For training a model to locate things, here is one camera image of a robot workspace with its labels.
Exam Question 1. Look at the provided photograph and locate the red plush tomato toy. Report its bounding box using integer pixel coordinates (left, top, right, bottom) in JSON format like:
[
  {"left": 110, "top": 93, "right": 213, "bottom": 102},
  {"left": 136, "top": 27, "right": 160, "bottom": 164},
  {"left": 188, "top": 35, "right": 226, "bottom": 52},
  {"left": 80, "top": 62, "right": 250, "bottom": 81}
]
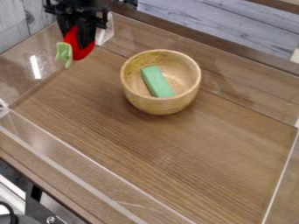
[{"left": 54, "top": 25, "right": 96, "bottom": 69}]

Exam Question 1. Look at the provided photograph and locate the wooden bowl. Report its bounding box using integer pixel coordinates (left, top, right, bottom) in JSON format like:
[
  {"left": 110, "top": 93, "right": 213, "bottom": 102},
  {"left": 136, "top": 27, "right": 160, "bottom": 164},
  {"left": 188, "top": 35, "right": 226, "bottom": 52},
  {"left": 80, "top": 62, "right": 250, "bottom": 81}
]
[{"left": 120, "top": 49, "right": 201, "bottom": 115}]

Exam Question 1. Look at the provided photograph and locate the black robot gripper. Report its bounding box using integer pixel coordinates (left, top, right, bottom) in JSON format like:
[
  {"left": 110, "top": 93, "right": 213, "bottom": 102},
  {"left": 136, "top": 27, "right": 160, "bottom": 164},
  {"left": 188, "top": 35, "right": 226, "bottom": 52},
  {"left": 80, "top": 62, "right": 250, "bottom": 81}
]
[{"left": 42, "top": 0, "right": 110, "bottom": 49}]

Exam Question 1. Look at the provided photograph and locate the black metal bracket with bolt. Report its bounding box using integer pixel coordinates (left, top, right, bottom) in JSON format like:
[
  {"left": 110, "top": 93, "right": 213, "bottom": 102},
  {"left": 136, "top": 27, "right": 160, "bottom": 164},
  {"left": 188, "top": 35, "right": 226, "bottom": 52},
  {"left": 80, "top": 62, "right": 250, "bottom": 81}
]
[{"left": 24, "top": 185, "right": 66, "bottom": 224}]

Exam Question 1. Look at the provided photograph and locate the green rectangular block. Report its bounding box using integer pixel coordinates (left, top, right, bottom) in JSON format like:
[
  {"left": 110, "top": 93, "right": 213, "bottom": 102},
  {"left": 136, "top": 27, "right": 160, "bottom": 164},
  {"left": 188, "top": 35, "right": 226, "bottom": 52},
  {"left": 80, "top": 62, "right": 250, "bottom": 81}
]
[{"left": 141, "top": 66, "right": 174, "bottom": 98}]

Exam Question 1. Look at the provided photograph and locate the clear acrylic table barrier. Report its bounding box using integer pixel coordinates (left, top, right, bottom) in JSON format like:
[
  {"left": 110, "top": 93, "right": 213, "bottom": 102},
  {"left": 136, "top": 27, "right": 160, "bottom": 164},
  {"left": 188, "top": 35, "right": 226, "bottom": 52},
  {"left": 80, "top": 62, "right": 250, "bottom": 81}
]
[{"left": 0, "top": 99, "right": 296, "bottom": 224}]

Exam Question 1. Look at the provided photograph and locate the black cable lower left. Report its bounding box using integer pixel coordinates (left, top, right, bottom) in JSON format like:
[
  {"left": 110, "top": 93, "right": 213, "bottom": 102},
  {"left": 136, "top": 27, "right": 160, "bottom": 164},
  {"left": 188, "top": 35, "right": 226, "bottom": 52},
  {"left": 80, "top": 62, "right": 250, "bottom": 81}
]
[{"left": 0, "top": 200, "right": 18, "bottom": 224}]

